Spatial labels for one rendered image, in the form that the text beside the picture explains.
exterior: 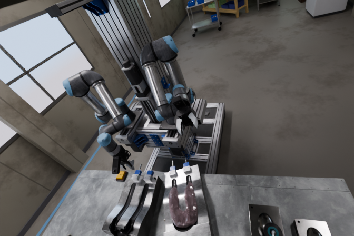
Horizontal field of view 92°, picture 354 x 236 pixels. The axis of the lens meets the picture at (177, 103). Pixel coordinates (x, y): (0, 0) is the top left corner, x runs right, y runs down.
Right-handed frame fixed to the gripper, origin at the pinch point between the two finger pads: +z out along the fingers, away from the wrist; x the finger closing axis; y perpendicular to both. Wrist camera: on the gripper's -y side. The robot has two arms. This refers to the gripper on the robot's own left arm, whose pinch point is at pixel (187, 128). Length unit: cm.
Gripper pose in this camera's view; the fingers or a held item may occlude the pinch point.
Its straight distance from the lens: 74.0
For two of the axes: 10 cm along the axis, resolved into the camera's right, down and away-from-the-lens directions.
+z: 1.4, 5.9, -7.9
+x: -8.9, 4.3, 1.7
